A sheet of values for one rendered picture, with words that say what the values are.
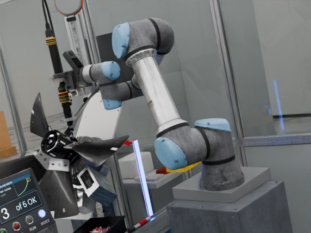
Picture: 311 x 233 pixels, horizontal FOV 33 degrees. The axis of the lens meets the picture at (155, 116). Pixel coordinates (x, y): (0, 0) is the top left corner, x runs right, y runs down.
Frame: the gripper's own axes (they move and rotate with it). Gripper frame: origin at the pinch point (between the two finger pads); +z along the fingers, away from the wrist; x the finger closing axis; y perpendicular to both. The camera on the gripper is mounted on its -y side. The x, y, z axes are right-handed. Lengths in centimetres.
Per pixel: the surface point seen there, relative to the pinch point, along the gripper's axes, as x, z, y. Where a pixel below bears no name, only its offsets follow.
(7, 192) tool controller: -69, -44, 29
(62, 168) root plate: -5.9, 1.9, 40.9
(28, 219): -67, -47, 39
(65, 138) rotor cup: -0.5, 1.1, 28.7
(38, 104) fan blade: 9.6, 25.7, 13.0
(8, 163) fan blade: -11.1, 31.9, 36.7
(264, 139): 70, -61, 52
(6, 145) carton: 468, 679, 135
